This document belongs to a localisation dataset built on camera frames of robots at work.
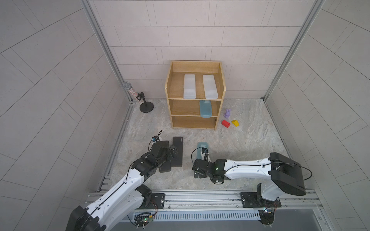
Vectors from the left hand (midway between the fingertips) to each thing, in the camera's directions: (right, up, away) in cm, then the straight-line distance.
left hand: (174, 150), depth 82 cm
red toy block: (+34, +13, +20) cm, 42 cm away
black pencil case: (-4, -10, 0) cm, 11 cm away
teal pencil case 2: (+19, +23, +7) cm, 31 cm away
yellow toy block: (+41, +14, +20) cm, 48 cm away
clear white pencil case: (+9, +36, -1) cm, 37 cm away
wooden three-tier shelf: (+6, +21, +4) cm, 22 cm away
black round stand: (-25, +25, +27) cm, 45 cm away
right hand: (+15, -13, 0) cm, 20 cm away
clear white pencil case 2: (+20, +33, -5) cm, 39 cm away
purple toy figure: (+36, +21, +21) cm, 47 cm away
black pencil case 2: (0, -2, +7) cm, 7 cm away
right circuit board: (+46, -28, -14) cm, 56 cm away
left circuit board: (-13, -28, -16) cm, 35 cm away
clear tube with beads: (-28, +37, +3) cm, 47 cm away
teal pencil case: (+15, +1, +8) cm, 17 cm away
